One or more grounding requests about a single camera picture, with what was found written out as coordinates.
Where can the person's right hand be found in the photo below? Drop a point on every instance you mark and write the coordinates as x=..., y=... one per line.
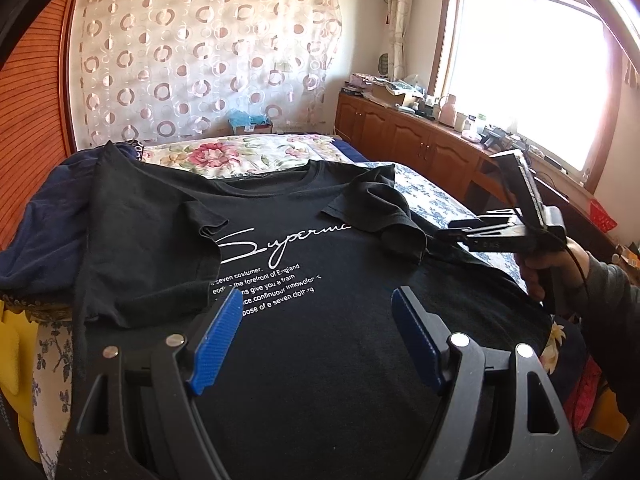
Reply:
x=537, y=275

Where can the yellow cloth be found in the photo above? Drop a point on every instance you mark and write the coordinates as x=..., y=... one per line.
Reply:
x=15, y=350

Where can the red basket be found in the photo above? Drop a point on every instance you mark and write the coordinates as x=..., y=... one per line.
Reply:
x=603, y=215

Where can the clutter of small household things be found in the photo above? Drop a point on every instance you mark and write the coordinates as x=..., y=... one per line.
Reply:
x=400, y=90

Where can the small round fan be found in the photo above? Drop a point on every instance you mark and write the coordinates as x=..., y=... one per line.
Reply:
x=385, y=64

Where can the blue plastic bag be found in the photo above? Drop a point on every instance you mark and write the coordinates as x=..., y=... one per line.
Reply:
x=247, y=119

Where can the window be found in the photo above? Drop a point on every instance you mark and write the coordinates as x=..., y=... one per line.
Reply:
x=525, y=70

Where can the red patterned cloth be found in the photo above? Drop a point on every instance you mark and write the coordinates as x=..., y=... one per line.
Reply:
x=585, y=395

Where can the circle patterned curtain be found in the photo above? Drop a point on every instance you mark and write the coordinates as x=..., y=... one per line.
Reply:
x=200, y=60

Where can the dark patterned cloth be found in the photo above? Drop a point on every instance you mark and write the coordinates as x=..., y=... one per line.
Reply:
x=129, y=149

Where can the sheer window curtain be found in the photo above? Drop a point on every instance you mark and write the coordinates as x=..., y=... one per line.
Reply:
x=410, y=15

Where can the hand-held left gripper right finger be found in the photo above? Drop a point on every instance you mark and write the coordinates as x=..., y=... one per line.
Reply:
x=415, y=340

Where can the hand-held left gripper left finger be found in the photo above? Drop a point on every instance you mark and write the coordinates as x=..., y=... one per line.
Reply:
x=215, y=345

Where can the person's right forearm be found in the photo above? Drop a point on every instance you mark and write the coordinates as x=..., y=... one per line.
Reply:
x=610, y=310

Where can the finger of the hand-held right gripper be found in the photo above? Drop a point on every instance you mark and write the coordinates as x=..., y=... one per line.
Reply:
x=480, y=221
x=480, y=244

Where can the pink kettle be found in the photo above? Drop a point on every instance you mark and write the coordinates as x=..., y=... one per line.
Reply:
x=446, y=110

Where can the navy blue cloth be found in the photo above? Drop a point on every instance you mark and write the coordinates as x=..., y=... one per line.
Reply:
x=40, y=230

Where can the black printed t-shirt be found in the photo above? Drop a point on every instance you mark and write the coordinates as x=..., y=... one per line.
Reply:
x=325, y=360

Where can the wooden wardrobe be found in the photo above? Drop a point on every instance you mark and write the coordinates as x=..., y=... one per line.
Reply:
x=40, y=110

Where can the wooden cabinet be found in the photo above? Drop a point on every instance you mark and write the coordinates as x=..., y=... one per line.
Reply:
x=400, y=130

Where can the pink floral quilt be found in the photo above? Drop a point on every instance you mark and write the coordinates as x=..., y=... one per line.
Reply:
x=215, y=152

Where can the blue floral bed sheet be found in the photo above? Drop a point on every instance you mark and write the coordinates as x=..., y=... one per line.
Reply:
x=440, y=200

